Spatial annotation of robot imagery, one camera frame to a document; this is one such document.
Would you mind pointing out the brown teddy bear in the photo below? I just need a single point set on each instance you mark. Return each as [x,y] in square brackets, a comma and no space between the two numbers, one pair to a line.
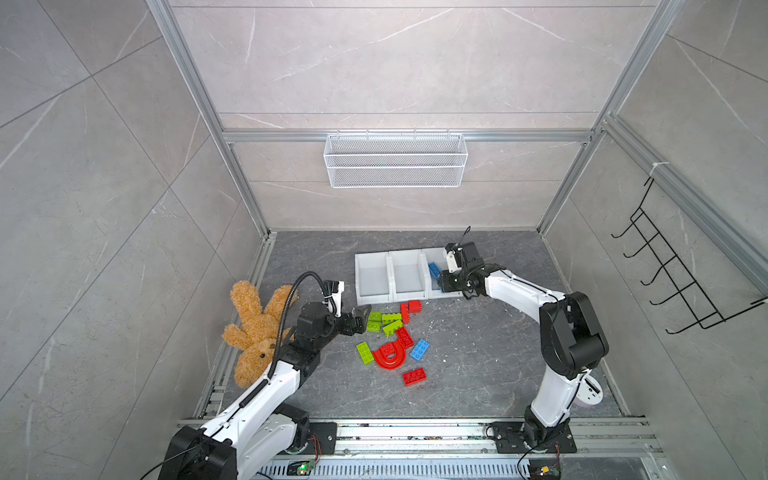
[257,335]

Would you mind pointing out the blue lego brick studs up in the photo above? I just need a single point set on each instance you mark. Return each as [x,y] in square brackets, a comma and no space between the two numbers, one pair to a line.
[419,350]

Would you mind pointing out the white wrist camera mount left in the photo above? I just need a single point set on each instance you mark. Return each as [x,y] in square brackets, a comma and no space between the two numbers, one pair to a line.
[332,292]

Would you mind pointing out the red lego brick square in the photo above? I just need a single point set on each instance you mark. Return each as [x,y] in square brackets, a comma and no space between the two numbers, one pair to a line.
[415,306]

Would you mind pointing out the white left storage bin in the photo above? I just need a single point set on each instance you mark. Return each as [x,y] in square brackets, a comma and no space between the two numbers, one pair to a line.
[372,279]

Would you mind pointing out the green lego brick lower left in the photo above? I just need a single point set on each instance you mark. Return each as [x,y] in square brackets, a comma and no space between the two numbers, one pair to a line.
[374,326]

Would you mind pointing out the white wire mesh basket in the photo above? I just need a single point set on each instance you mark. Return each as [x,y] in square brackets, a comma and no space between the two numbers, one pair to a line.
[415,160]

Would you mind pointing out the white tape roll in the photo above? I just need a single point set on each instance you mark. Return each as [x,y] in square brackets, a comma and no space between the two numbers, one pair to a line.
[589,392]

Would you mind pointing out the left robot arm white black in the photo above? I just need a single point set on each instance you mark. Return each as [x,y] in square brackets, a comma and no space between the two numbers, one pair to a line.
[252,402]

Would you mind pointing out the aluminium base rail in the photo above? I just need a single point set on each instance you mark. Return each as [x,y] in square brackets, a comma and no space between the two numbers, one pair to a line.
[480,448]

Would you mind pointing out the red lego arch piece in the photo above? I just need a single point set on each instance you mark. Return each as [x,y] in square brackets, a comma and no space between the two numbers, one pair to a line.
[390,356]

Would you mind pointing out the blue lego brick underside up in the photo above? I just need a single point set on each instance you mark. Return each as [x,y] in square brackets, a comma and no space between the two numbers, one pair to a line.
[435,271]

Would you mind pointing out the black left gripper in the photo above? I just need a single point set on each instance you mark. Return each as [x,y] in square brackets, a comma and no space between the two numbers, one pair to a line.
[360,321]

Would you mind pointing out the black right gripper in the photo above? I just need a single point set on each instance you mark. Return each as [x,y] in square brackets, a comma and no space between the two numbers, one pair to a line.
[444,283]

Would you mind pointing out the red lego brick front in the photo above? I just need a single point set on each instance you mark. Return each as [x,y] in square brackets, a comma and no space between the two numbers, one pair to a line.
[414,377]

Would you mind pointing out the red lego brick long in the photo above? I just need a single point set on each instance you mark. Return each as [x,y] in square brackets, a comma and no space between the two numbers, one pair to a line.
[405,312]

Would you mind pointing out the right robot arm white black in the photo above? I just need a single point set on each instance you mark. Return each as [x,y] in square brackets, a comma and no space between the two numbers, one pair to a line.
[572,341]

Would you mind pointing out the green lego brick lone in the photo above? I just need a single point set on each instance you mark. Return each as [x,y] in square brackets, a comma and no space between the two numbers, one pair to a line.
[365,353]

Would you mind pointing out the white middle storage bin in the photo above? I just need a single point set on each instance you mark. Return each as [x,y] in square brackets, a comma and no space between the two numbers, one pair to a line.
[406,277]

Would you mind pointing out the black wire hook rack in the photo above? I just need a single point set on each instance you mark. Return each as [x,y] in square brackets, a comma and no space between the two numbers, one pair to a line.
[684,285]

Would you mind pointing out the green lego brick tilted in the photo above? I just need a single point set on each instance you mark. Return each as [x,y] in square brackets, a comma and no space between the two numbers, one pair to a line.
[390,328]

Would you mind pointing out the green lego brick upper side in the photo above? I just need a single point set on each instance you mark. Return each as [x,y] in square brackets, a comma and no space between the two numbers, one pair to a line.
[391,318]

